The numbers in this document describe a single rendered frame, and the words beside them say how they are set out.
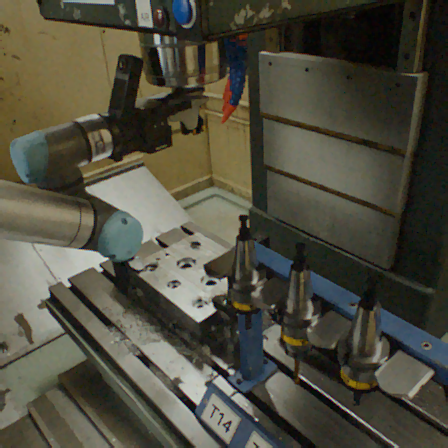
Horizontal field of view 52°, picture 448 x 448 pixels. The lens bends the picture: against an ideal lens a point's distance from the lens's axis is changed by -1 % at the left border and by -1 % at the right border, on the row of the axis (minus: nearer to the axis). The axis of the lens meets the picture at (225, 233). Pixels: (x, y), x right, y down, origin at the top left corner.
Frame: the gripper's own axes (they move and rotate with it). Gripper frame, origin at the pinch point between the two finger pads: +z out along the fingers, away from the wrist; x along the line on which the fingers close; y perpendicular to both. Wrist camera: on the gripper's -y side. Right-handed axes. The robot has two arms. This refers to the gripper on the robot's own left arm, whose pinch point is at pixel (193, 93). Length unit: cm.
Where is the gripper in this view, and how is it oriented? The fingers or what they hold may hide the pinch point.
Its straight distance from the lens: 93.9
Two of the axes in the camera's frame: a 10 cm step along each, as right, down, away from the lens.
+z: 7.5, -4.1, 5.2
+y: 0.8, 8.4, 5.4
